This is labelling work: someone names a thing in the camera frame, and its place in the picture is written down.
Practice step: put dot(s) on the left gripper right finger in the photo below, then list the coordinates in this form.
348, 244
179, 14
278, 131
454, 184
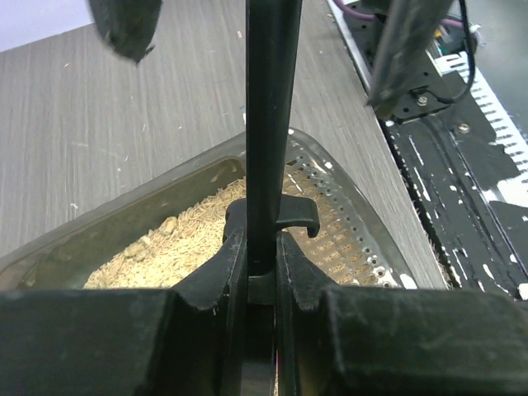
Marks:
350, 340

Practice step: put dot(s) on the black slotted litter scoop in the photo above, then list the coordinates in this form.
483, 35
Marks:
272, 35

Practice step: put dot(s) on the white slotted cable duct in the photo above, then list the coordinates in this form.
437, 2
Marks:
506, 132

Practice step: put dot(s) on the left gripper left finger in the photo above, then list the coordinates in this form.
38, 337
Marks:
186, 340

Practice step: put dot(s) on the dark translucent litter box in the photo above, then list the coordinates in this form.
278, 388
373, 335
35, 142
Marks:
163, 230

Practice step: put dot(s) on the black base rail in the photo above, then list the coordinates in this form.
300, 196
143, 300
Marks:
470, 194

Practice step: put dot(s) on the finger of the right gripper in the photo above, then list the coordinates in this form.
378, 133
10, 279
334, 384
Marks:
409, 25
127, 27

